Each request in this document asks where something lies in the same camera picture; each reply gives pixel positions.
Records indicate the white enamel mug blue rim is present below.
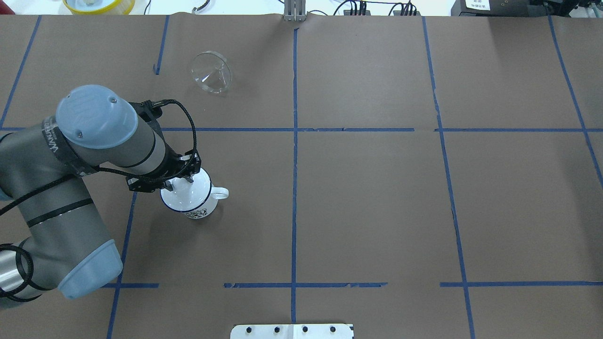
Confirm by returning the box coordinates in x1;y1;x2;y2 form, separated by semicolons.
160;168;229;219

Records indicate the blue tape line left crosswise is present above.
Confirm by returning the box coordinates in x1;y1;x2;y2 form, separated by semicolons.
196;128;415;132

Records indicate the black device with label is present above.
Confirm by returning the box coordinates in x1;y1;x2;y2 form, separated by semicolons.
450;0;579;17

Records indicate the yellow tape roll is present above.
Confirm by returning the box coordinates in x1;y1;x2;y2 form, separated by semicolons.
62;0;136;15

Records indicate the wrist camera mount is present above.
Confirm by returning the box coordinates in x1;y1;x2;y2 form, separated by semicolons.
129;100;164;123

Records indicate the brown paper table cover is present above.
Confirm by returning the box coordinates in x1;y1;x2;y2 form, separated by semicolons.
1;13;602;339

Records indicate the clear glass funnel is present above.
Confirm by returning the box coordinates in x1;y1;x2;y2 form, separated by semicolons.
190;51;233;94

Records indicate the blue tape line near left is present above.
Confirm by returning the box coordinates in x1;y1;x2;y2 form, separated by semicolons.
106;193;138;339

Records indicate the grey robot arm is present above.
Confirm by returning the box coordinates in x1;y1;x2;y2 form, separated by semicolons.
1;84;200;310

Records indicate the blue tape line crosswise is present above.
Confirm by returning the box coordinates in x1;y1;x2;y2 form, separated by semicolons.
434;128;603;133
196;128;415;132

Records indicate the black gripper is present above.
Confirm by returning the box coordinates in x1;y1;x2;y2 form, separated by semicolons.
126;153;202;193

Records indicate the aluminium frame post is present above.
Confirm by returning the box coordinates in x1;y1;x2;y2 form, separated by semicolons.
282;0;307;22

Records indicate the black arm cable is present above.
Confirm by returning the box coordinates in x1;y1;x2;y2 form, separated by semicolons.
0;99;198;302

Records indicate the blue tape line lengthwise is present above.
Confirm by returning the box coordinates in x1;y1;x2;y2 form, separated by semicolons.
290;28;299;324

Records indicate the white camera stand base plate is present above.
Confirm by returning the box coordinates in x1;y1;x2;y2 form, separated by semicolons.
230;323;355;339

